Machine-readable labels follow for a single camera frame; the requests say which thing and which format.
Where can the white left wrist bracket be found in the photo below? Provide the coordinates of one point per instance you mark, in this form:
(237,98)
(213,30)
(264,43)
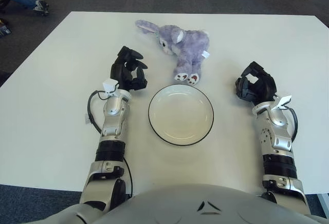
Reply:
(110,85)

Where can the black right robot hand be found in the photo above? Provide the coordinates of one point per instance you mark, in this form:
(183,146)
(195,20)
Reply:
(264,85)

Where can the grey white sneaker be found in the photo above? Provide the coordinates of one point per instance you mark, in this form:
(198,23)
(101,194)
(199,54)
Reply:
(41,7)

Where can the white plate with black rim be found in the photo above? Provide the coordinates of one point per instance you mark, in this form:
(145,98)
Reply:
(180,116)

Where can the small blue packet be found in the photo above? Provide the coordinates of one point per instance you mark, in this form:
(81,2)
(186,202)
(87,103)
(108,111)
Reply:
(4,30)

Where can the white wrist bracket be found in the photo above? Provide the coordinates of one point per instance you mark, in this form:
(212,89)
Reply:
(284,101)
(110,85)

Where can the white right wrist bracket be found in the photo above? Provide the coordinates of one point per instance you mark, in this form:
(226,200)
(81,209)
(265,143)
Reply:
(284,101)

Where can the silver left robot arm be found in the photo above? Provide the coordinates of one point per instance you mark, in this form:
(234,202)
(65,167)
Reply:
(113,121)

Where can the purple plush bunny doll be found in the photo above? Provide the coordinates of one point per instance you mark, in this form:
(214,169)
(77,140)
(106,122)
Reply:
(190,44)

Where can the white table leg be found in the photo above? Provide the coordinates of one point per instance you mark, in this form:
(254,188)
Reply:
(323,202)

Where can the grey robot torso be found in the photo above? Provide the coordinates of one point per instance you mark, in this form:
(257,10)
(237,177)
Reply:
(180,208)

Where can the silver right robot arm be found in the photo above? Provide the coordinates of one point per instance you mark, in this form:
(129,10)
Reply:
(277,141)

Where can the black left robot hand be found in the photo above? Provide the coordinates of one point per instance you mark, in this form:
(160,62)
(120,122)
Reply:
(123,72)

